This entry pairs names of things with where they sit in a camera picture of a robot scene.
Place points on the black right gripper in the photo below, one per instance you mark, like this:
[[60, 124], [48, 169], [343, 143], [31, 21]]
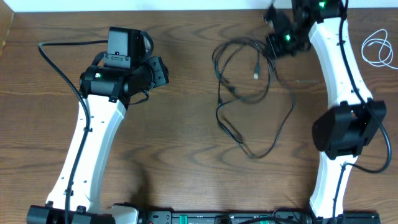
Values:
[[277, 51]]

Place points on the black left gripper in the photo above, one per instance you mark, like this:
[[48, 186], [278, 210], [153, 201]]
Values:
[[163, 75]]

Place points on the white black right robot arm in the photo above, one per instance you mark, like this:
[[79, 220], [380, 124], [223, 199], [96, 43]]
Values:
[[353, 116]]

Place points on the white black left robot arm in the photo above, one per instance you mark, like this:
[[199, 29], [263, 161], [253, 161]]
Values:
[[104, 92]]

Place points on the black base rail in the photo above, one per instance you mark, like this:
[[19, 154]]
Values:
[[278, 216]]

